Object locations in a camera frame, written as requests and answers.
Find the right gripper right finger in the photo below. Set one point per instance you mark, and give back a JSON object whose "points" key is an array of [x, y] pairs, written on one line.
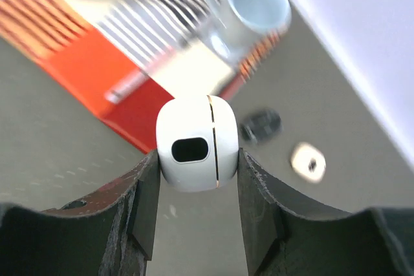
{"points": [[288, 233]]}

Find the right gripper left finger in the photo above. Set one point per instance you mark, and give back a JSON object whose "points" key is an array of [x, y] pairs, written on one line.
{"points": [[110, 231]]}

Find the white earbud charging case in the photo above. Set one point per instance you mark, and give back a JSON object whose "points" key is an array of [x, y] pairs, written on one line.
{"points": [[197, 143]]}

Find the beige earbud case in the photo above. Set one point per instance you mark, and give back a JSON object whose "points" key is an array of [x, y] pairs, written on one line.
{"points": [[308, 162]]}

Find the black earbud case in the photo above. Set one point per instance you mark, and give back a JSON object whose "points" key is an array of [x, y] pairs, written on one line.
{"points": [[260, 126]]}

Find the patchwork placemat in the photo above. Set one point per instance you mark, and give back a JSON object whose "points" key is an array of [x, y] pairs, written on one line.
{"points": [[89, 45]]}

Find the light blue mug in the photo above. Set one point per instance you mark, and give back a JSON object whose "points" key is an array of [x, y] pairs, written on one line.
{"points": [[235, 26]]}

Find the knife with pink handle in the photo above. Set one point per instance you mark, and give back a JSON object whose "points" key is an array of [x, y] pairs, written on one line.
{"points": [[123, 88]]}

